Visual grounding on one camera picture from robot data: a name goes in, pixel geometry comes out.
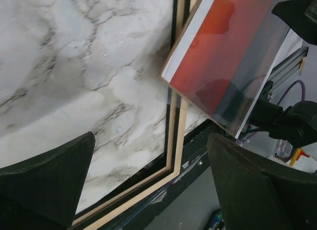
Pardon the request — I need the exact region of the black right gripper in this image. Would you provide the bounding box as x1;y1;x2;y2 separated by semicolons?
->
250;100;317;148

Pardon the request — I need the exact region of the aluminium extrusion rail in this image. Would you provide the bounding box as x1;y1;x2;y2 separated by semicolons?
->
268;46;309;94

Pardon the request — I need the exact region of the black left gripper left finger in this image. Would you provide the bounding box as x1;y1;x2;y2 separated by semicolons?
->
0;132;95;230

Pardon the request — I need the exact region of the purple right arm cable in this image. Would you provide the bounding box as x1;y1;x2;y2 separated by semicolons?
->
244;79;307;141

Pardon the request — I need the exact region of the light wooden picture frame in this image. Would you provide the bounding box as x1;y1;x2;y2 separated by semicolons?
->
72;0;197;230

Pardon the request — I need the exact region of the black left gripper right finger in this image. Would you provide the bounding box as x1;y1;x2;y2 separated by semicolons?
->
207;133;317;230

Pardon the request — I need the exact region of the clear acrylic sheet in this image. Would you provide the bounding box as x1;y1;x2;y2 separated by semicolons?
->
166;0;298;139

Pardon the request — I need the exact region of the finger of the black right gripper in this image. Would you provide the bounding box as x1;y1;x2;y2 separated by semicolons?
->
271;0;317;45

